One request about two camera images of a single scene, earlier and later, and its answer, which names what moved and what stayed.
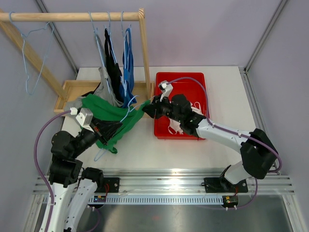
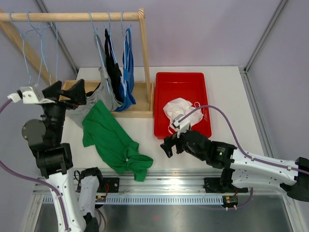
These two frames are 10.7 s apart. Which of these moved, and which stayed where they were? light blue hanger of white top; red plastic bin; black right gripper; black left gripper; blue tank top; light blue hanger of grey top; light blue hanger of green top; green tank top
Moved: black left gripper; black right gripper; green tank top; light blue hanger of green top; light blue hanger of white top
Stayed: light blue hanger of grey top; red plastic bin; blue tank top
